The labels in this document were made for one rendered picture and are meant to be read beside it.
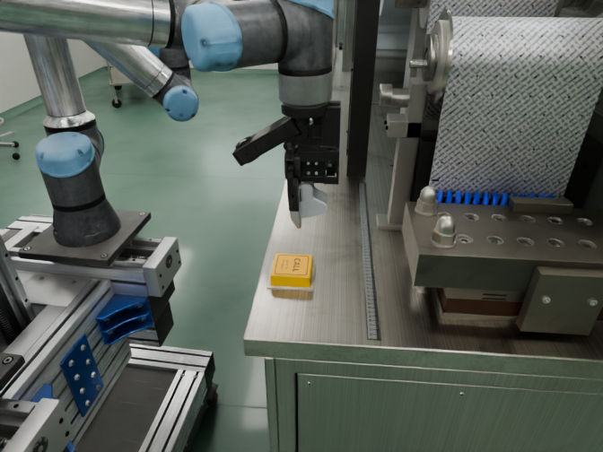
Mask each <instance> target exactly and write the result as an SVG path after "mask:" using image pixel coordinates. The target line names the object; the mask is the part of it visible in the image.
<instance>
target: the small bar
mask: <svg viewBox="0 0 603 452"><path fill-rule="evenodd" d="M508 206H509V208H510V209H511V211H512V212H515V213H559V214H571V212H572V209H573V204H572V202H571V201H570V200H569V199H568V198H549V197H525V196H510V199H509V203H508Z"/></svg>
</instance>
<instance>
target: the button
mask: <svg viewBox="0 0 603 452"><path fill-rule="evenodd" d="M311 272H312V255H295V254H275V259H274V263H273V267H272V271H271V275H270V282H271V285H272V286H288V287H305V288H310V280H311Z"/></svg>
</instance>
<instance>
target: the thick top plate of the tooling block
mask: <svg viewBox="0 0 603 452"><path fill-rule="evenodd" d="M416 203H417V202H406V206H405V212H404V219H403V225H402V233H403V238H404V242H405V247H406V254H407V259H408V263H409V267H410V272H411V276H412V281H413V285H414V286H420V287H437V288H454V289H471V290H489V291H521V292H527V290H528V287H529V284H530V281H531V278H532V275H533V273H534V270H535V267H536V266H537V265H538V266H556V267H574V268H593V269H603V209H581V208H573V209H572V212H571V214H559V213H515V212H512V211H511V209H510V208H509V206H508V205H490V204H445V203H438V204H437V213H436V214H435V215H432V216H425V215H421V214H419V213H417V212H416V211H415V207H416ZM443 215H449V216H451V217H452V218H453V219H454V220H455V223H456V228H455V230H456V231H457V233H456V238H455V241H456V244H455V246H454V247H453V248H437V247H435V246H434V245H433V244H432V243H431V241H430V239H431V236H432V235H433V230H434V228H435V227H436V224H437V221H438V220H439V219H440V218H441V217H442V216H443Z"/></svg>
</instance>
